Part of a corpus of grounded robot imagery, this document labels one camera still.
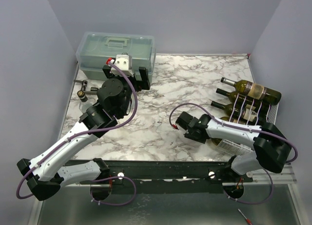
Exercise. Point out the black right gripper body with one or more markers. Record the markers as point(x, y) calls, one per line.
point(193, 127)

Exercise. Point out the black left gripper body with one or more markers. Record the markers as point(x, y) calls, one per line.
point(128, 89)

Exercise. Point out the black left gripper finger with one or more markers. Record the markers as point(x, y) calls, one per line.
point(107, 72)
point(144, 83)

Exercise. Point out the green wine bottle silver neck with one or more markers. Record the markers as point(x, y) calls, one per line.
point(219, 142)

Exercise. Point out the green wine bottle tan label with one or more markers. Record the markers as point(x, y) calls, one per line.
point(233, 120)

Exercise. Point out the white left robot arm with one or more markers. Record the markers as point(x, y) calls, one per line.
point(47, 173)

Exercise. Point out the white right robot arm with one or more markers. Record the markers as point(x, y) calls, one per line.
point(269, 145)

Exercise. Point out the clear flat liquor bottle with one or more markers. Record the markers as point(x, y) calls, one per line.
point(83, 98)

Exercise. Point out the wine bottle on rack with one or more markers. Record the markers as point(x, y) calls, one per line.
point(232, 96)
point(254, 90)

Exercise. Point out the top wine bottle on rack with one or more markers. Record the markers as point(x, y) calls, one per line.
point(254, 90)

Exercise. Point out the translucent green storage box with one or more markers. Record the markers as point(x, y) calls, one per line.
point(96, 48)

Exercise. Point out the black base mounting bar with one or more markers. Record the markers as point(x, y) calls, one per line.
point(165, 177)

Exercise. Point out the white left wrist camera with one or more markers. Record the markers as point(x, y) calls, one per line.
point(123, 62)

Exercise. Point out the white wire wine rack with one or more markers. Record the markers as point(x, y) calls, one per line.
point(242, 137)

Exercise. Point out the red handled screwdriver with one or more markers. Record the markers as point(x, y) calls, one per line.
point(248, 221)

